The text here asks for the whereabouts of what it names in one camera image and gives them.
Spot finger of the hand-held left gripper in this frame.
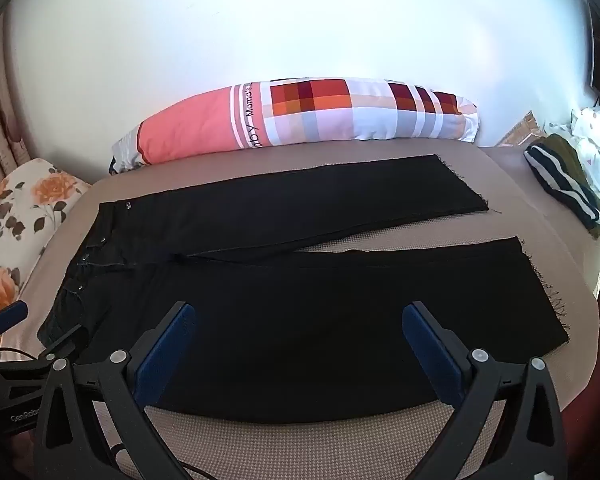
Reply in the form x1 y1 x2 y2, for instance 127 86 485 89
0 324 88 381
0 301 29 347

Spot pink checked long pillow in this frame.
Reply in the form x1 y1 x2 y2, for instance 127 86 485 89
109 76 481 175

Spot olive navy striped garment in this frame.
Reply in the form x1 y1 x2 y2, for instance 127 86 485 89
523 135 600 238

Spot brown ribbed headboard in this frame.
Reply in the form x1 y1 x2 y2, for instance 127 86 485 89
0 15 36 196

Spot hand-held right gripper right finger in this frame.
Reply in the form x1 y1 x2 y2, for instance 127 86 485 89
401 301 568 480

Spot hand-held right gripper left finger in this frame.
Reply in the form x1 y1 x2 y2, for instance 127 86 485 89
32 301 216 480

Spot floral print pillow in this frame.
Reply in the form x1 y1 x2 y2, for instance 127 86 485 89
0 158 92 318

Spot black pants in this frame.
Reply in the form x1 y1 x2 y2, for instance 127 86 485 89
37 154 571 423

